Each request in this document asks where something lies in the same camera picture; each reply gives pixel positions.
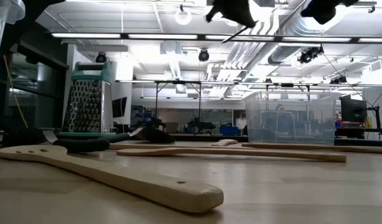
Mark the background black robot arm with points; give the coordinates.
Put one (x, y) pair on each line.
(200, 125)
(150, 124)

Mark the brown wooden corner spoon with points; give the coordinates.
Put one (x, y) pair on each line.
(303, 146)

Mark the background dark desk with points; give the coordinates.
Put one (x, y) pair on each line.
(359, 132)

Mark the blue storage bin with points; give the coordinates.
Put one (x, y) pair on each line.
(230, 130)

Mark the wooden fork spoon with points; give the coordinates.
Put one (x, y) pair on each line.
(224, 142)

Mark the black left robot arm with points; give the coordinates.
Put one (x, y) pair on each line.
(32, 12)

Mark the black computer monitor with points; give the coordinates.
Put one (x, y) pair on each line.
(352, 110)

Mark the black ceiling camera cluster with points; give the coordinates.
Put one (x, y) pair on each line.
(309, 55)

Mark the plain wooden spatula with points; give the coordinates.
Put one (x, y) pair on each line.
(240, 153)

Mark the LED strip light bar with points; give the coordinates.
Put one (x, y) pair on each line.
(163, 36)

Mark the background black metal frame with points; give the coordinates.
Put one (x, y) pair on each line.
(199, 102)

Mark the teal metal box grater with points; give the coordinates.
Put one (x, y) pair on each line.
(85, 105)

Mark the small black monitor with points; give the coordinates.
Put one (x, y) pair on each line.
(119, 107)

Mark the slotted wooden spatula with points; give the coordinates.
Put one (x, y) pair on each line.
(132, 183)

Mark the silver ventilation duct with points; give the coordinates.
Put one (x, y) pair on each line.
(281, 54)

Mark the black nylon spatula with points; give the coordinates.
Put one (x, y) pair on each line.
(156, 136)

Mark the black monitor stand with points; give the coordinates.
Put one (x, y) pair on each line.
(377, 118)

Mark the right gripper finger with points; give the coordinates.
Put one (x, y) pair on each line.
(323, 11)

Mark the black aluminium table frame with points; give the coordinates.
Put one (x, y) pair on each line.
(365, 142)

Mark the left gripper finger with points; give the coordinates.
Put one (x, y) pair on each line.
(212, 15)
(237, 11)

